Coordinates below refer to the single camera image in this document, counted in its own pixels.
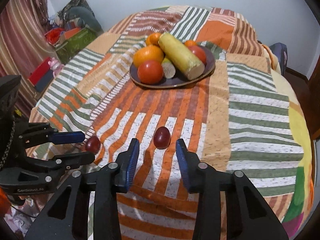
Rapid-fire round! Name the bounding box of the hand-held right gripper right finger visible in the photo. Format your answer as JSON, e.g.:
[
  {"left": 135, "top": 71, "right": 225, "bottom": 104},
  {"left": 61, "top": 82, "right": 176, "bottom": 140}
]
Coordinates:
[{"left": 175, "top": 138, "right": 290, "bottom": 240}]

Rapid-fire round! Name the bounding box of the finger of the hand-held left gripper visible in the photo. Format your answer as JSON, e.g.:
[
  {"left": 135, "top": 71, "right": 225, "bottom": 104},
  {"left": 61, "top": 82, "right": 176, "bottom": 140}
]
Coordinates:
[
  {"left": 25, "top": 151, "right": 96, "bottom": 174},
  {"left": 19, "top": 122, "right": 85, "bottom": 146}
]

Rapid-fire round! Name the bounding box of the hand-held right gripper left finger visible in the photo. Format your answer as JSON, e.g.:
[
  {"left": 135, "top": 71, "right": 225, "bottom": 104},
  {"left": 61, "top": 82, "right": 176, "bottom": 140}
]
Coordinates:
[{"left": 24, "top": 138, "right": 140, "bottom": 240}]

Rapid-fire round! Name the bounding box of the dark red grape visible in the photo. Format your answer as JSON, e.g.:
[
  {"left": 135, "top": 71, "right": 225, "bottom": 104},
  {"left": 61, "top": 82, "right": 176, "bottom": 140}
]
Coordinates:
[
  {"left": 85, "top": 136, "right": 101, "bottom": 153},
  {"left": 153, "top": 127, "right": 171, "bottom": 149}
]

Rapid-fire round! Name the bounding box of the purple plate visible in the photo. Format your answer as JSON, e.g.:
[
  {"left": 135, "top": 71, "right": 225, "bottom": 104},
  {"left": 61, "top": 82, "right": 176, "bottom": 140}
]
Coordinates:
[{"left": 129, "top": 45, "right": 216, "bottom": 88}]

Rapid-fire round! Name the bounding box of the red tomato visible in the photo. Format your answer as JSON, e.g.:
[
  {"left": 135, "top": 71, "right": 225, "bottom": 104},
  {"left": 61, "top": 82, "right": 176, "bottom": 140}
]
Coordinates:
[
  {"left": 137, "top": 60, "right": 164, "bottom": 85},
  {"left": 188, "top": 45, "right": 207, "bottom": 65}
]

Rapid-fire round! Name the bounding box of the thin green sugarcane piece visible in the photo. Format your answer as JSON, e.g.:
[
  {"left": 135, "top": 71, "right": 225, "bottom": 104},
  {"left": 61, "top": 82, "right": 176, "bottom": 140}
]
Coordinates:
[{"left": 161, "top": 57, "right": 177, "bottom": 79}]

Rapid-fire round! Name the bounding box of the large plain orange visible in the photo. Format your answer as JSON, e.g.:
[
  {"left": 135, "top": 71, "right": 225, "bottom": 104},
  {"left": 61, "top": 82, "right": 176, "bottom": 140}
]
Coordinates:
[{"left": 133, "top": 45, "right": 164, "bottom": 68}]

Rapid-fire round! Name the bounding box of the thick yellow sugarcane piece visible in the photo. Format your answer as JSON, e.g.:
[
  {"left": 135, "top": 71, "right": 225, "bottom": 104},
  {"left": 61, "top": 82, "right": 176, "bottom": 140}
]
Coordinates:
[{"left": 158, "top": 32, "right": 205, "bottom": 80}]

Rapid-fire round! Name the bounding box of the striped patchwork blanket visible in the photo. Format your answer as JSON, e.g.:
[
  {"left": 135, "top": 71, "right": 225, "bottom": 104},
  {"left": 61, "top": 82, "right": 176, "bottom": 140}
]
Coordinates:
[{"left": 26, "top": 5, "right": 315, "bottom": 240}]

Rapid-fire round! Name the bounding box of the red box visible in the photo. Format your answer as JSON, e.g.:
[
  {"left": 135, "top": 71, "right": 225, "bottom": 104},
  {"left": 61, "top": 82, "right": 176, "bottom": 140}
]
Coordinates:
[{"left": 27, "top": 57, "right": 54, "bottom": 93}]

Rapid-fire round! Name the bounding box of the pink plush toy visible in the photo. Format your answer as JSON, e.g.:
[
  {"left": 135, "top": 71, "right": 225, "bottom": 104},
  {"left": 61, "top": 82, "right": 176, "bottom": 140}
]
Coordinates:
[{"left": 49, "top": 57, "right": 64, "bottom": 77}]

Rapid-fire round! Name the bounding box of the red bag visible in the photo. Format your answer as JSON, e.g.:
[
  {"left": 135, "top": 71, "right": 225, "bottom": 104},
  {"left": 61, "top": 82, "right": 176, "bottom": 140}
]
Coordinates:
[{"left": 45, "top": 28, "right": 63, "bottom": 46}]

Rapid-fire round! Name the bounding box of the orange box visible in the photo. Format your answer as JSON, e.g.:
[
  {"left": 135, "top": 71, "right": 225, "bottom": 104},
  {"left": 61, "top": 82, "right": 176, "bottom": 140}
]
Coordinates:
[{"left": 65, "top": 27, "right": 82, "bottom": 39}]

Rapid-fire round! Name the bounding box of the striped red curtain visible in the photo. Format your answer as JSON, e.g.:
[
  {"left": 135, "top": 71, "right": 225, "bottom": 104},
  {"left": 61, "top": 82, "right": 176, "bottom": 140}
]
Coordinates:
[{"left": 0, "top": 0, "right": 50, "bottom": 120}]

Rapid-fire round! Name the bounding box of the yellow green bed sheet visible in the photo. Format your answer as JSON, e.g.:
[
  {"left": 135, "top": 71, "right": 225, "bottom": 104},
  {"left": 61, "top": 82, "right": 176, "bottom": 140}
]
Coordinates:
[{"left": 281, "top": 102, "right": 316, "bottom": 237}]

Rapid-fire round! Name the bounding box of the grey bolster pillow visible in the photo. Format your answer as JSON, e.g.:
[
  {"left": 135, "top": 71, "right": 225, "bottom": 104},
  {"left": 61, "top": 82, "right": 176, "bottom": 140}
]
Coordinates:
[{"left": 69, "top": 6, "right": 103, "bottom": 33}]

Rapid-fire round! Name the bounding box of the dark patterned cushion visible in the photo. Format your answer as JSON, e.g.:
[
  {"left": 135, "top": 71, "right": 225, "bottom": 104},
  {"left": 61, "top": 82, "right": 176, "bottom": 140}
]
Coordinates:
[{"left": 59, "top": 0, "right": 94, "bottom": 18}]

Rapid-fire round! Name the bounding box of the grey purple chair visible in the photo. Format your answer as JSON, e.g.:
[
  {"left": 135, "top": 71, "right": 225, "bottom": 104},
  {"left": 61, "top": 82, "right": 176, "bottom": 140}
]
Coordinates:
[{"left": 269, "top": 42, "right": 288, "bottom": 75}]

